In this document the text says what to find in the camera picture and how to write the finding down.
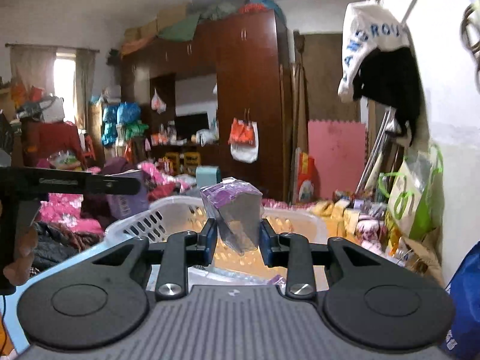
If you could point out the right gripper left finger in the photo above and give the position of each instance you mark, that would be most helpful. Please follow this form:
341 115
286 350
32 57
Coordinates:
183 250

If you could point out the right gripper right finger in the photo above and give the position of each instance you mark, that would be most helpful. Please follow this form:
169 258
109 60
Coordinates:
291 251

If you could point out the purple box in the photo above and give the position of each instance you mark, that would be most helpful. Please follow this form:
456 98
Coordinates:
236 205

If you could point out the person's left hand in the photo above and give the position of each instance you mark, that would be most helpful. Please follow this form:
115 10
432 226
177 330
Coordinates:
18 271

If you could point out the white plastic laundry basket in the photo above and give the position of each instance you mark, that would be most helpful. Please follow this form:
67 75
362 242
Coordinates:
176 214

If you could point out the pink floral bedding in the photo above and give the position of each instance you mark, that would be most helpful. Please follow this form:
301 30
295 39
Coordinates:
64 209

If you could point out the yellow patterned blanket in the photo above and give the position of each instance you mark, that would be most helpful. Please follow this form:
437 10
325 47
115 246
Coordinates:
340 220

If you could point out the teal small box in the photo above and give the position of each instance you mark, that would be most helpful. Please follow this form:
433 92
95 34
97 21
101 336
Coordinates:
207 175

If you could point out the pink foam mat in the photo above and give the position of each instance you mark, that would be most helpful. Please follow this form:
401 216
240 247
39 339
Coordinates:
338 149

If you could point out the orange white hanging bag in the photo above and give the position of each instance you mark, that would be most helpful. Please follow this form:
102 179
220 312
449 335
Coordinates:
244 141

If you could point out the window curtains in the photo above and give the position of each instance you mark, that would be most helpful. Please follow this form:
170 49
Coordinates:
34 66

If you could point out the green white shopping bag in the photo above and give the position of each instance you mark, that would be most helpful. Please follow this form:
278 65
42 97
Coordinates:
412 192

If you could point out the dark red wooden wardrobe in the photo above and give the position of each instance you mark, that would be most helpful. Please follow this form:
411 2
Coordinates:
248 54

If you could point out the blue fabric shopping bag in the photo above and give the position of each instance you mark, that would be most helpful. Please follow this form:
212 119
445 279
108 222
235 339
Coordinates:
462 340

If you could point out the brown wooden door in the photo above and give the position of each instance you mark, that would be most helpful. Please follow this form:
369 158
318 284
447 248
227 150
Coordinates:
321 69

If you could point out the white hanging tote bag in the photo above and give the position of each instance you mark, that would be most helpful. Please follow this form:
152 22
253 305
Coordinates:
367 26

